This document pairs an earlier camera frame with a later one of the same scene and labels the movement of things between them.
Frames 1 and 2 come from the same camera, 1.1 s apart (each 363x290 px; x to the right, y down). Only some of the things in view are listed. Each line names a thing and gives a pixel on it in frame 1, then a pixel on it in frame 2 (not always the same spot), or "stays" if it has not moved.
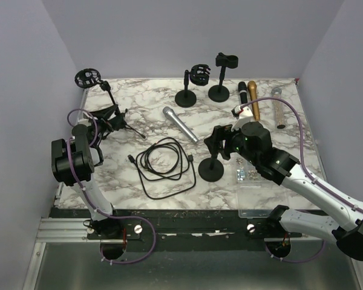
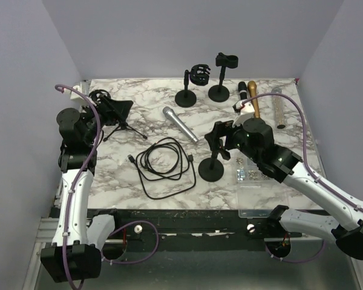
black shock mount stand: [198, 75] stays
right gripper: [213, 142] stays
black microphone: [242, 89] stays
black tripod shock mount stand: [88, 78] -> [122, 125]
